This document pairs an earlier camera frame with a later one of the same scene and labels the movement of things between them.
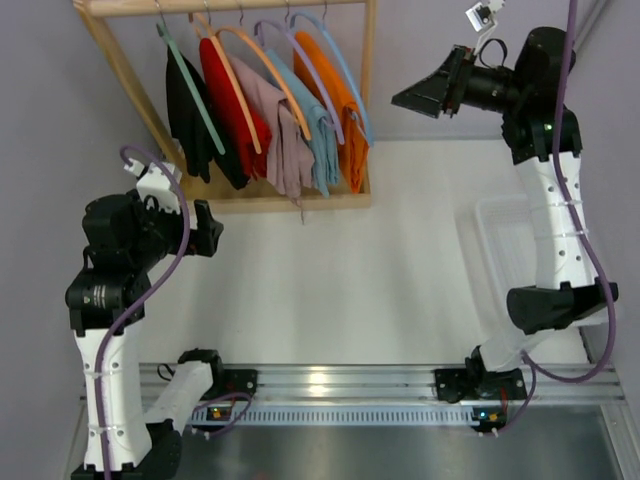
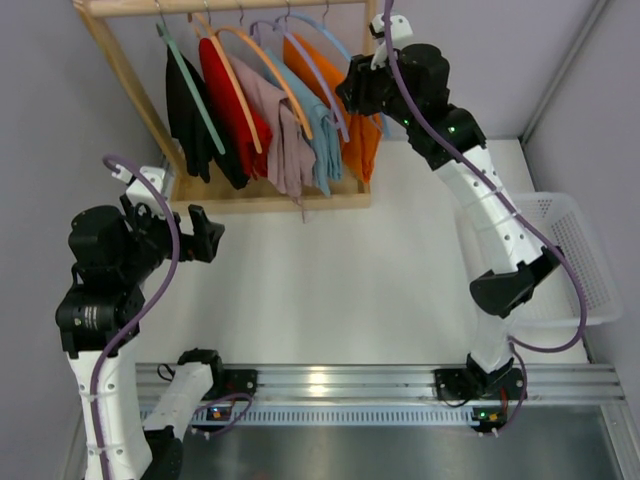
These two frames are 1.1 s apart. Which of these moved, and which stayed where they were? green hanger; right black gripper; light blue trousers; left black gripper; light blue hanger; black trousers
Moved: right black gripper; light blue hanger
Stayed: green hanger; left black gripper; black trousers; light blue trousers
